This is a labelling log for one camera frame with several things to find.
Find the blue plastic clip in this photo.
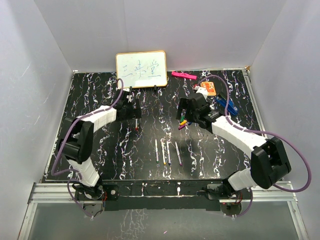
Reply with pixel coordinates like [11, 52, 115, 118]
[216, 94, 238, 116]

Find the blue marker pen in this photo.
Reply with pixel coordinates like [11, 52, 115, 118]
[166, 141, 172, 166]

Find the red marker pen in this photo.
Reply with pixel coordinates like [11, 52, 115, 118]
[135, 118, 139, 131]

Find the small whiteboard with writing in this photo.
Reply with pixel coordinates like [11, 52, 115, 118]
[115, 50, 168, 89]

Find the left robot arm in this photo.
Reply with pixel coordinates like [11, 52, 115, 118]
[56, 90, 142, 200]

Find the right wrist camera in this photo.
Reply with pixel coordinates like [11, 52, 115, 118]
[193, 85, 208, 99]

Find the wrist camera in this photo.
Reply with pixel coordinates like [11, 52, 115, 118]
[193, 85, 208, 99]
[126, 94, 134, 103]

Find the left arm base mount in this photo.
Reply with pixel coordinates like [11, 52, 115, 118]
[72, 183, 119, 204]

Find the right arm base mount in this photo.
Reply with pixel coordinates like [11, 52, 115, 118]
[196, 182, 249, 205]

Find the yellow pen cap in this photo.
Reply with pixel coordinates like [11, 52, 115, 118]
[179, 120, 187, 126]

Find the pink marker pen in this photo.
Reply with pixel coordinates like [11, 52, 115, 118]
[175, 141, 183, 166]

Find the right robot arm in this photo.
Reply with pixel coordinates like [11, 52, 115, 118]
[176, 92, 292, 199]

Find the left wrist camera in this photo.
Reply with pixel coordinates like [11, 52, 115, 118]
[126, 94, 134, 103]

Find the yellow marker pen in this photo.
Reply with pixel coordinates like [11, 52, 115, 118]
[160, 140, 166, 166]

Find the orange card box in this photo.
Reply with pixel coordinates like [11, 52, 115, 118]
[200, 81, 217, 97]

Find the green marker pen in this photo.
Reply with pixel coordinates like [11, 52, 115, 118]
[154, 139, 159, 164]

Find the pink pen cap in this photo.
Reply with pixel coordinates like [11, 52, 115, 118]
[178, 124, 186, 130]

